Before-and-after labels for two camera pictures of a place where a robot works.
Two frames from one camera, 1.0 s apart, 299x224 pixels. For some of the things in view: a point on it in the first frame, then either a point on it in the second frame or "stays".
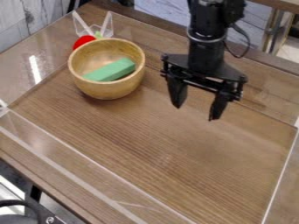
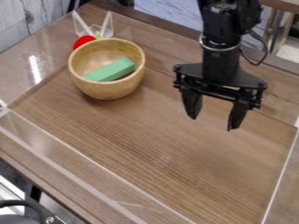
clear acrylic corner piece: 97,31 stays
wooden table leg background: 276,31 stays
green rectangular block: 110,72 stays
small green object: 97,35 stays
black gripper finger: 177,91 → 192,101
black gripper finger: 220,101 → 237,112
